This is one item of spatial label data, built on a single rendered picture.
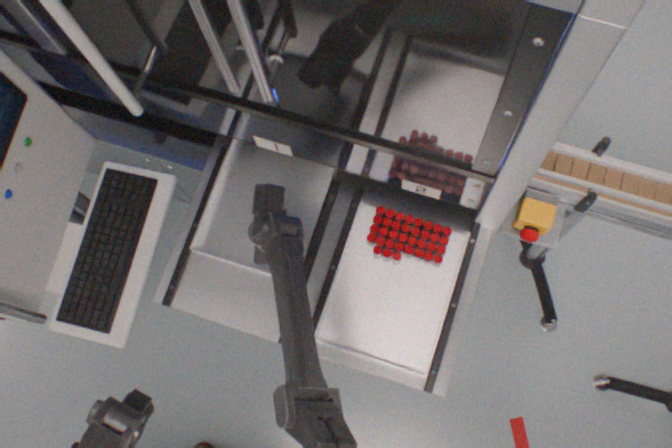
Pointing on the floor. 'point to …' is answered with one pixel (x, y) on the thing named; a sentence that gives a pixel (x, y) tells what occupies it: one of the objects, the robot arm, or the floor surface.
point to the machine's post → (557, 99)
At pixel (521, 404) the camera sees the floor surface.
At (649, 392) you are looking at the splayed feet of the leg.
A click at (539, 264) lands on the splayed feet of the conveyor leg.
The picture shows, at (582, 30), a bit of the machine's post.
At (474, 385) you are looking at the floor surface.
